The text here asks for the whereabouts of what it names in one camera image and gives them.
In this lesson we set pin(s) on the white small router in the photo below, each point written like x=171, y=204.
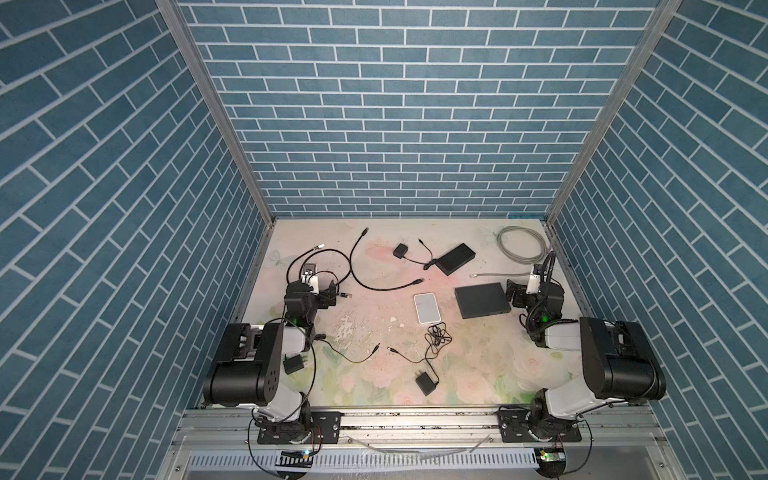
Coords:
x=427, y=309

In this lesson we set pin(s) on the black ribbed box device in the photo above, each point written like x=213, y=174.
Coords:
x=455, y=259

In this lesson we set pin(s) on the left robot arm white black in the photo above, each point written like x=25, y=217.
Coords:
x=251, y=360

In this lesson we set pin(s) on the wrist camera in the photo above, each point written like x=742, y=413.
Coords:
x=309, y=276
x=537, y=275

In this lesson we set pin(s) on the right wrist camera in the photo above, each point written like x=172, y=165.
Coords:
x=537, y=275

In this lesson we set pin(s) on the dark grey network switch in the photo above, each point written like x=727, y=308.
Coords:
x=482, y=300

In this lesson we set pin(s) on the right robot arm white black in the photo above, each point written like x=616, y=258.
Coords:
x=618, y=366

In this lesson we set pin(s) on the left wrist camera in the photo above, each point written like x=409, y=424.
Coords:
x=309, y=276

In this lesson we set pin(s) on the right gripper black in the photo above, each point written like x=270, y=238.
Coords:
x=522, y=293

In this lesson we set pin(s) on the black power adapter with plug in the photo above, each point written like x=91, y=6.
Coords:
x=436, y=337

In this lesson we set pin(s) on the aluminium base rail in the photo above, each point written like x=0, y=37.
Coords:
x=466, y=442

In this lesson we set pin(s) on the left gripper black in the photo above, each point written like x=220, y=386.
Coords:
x=323, y=294

